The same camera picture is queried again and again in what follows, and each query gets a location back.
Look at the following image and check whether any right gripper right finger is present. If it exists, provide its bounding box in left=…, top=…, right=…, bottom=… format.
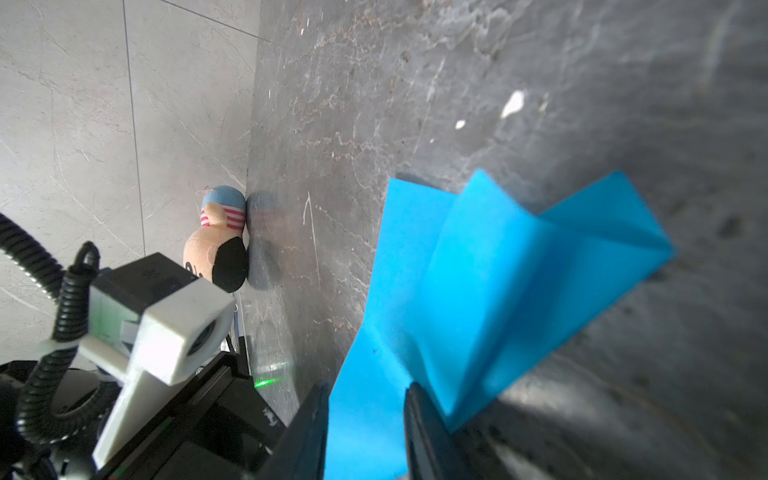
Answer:
left=403, top=382, right=480, bottom=480

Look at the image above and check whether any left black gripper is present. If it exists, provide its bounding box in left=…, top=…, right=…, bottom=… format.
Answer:
left=93, top=352, right=286, bottom=480

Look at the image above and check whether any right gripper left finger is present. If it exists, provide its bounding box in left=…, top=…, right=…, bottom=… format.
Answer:
left=257, top=384, right=330, bottom=480

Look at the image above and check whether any blue square paper sheet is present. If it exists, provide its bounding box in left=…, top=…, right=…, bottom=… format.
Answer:
left=325, top=171, right=674, bottom=479

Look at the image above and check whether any plush doll toy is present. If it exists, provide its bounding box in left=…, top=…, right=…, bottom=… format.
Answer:
left=183, top=185, right=249, bottom=293

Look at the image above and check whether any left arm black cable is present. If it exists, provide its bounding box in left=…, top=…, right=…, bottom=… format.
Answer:
left=0, top=211, right=121, bottom=446

